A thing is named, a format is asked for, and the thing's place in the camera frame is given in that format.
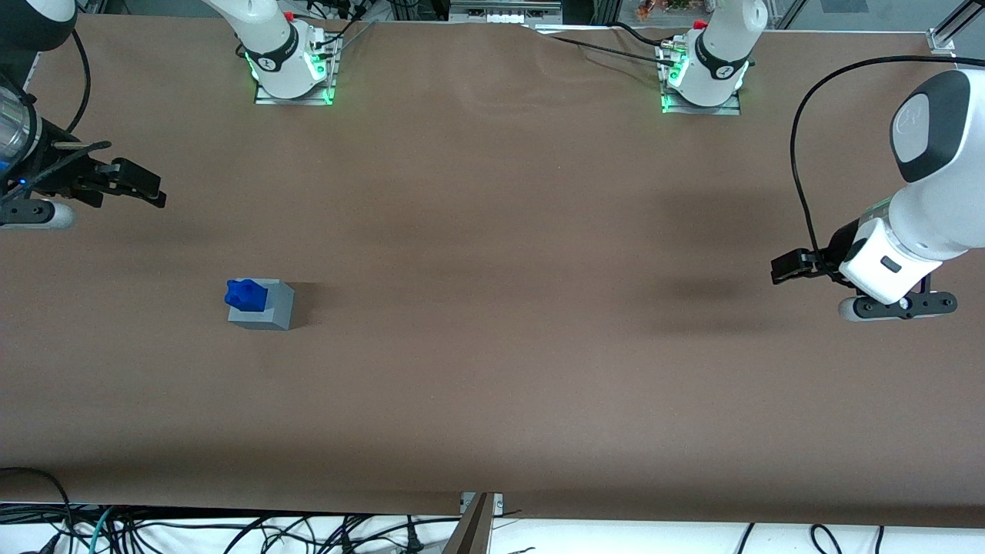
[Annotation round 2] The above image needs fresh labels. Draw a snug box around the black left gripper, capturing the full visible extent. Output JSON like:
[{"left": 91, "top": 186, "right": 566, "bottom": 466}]
[{"left": 771, "top": 218, "right": 880, "bottom": 286}]

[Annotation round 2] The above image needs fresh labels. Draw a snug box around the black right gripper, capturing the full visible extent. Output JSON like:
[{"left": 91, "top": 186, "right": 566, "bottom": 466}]
[{"left": 0, "top": 115, "right": 167, "bottom": 209}]

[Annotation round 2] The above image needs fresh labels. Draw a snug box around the blue plastic part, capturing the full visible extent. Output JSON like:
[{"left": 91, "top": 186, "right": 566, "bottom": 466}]
[{"left": 224, "top": 278, "right": 269, "bottom": 313}]

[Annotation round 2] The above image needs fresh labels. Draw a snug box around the gray square base block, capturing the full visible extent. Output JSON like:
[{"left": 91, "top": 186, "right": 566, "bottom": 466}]
[{"left": 227, "top": 279, "right": 296, "bottom": 332}]

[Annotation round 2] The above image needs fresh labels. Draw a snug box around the brown table cover sheet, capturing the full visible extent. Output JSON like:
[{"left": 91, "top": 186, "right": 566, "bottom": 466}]
[{"left": 0, "top": 14, "right": 985, "bottom": 529}]

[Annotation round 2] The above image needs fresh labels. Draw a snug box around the white power strip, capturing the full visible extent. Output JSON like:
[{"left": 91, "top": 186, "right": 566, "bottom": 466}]
[{"left": 449, "top": 2, "right": 563, "bottom": 25}]

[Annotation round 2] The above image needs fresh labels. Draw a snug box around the aluminium profile beam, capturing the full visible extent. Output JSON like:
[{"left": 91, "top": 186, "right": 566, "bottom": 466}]
[{"left": 442, "top": 493, "right": 495, "bottom": 554}]

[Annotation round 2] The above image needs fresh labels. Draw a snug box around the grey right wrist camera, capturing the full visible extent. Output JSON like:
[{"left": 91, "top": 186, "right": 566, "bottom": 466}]
[{"left": 0, "top": 198, "right": 77, "bottom": 231}]

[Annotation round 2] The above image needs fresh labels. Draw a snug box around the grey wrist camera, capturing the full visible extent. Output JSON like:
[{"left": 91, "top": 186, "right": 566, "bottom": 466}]
[
  {"left": 838, "top": 292, "right": 959, "bottom": 323},
  {"left": 0, "top": 198, "right": 77, "bottom": 231}
]

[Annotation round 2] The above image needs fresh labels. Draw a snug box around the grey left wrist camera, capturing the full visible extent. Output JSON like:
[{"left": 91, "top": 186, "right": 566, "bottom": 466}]
[{"left": 838, "top": 292, "right": 959, "bottom": 323}]

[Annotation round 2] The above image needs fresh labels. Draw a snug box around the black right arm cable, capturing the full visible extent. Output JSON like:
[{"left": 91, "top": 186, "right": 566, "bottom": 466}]
[{"left": 65, "top": 29, "right": 93, "bottom": 136}]

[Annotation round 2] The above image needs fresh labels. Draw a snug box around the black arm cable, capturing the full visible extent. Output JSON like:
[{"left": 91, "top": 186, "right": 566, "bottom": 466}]
[
  {"left": 65, "top": 29, "right": 93, "bottom": 136},
  {"left": 790, "top": 55, "right": 960, "bottom": 272}
]

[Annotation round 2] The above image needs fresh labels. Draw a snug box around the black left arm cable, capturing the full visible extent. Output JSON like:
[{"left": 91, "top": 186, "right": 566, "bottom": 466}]
[{"left": 790, "top": 55, "right": 960, "bottom": 272}]

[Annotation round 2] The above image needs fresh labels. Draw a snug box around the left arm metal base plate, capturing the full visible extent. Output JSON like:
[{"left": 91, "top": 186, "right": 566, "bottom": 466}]
[{"left": 659, "top": 40, "right": 744, "bottom": 117}]

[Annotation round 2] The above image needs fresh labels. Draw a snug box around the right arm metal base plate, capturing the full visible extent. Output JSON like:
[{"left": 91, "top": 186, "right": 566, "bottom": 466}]
[{"left": 254, "top": 29, "right": 340, "bottom": 107}]

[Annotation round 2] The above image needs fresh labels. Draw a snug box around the short black base cable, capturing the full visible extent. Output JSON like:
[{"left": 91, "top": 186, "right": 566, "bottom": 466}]
[{"left": 612, "top": 22, "right": 678, "bottom": 45}]

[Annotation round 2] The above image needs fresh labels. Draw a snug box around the long black base cable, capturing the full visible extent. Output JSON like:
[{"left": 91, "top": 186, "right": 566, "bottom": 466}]
[{"left": 539, "top": 34, "right": 679, "bottom": 62}]

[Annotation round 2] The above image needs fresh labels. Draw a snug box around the aluminium frame strut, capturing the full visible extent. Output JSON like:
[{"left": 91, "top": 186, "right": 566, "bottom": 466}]
[{"left": 935, "top": 0, "right": 985, "bottom": 47}]

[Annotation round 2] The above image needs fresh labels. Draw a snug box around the black looped floor cable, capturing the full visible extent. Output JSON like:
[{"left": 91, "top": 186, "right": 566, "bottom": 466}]
[{"left": 0, "top": 466, "right": 75, "bottom": 539}]

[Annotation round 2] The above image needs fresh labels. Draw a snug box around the teal floor cable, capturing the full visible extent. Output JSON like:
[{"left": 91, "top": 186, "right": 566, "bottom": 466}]
[{"left": 83, "top": 506, "right": 118, "bottom": 554}]

